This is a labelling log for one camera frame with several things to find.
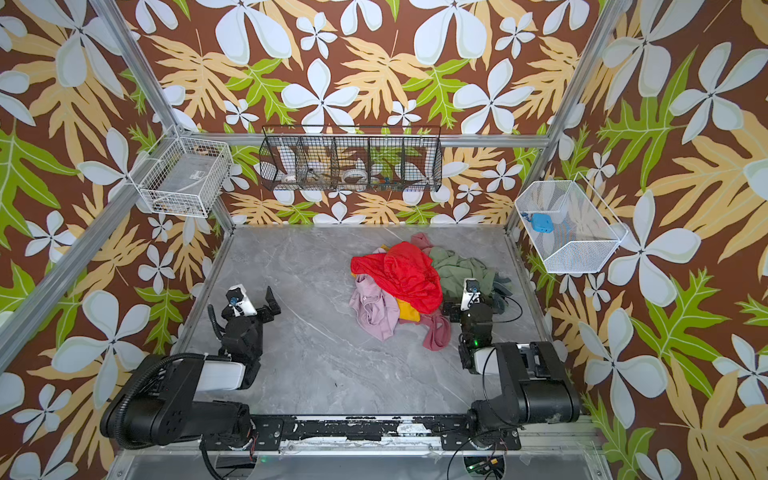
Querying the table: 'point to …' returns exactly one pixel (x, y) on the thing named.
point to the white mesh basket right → (585, 232)
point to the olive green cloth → (454, 270)
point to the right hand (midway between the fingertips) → (462, 290)
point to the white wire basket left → (185, 178)
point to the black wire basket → (352, 158)
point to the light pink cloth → (376, 311)
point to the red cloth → (407, 272)
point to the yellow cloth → (407, 312)
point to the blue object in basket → (542, 223)
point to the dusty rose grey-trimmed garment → (438, 334)
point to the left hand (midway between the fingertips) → (250, 289)
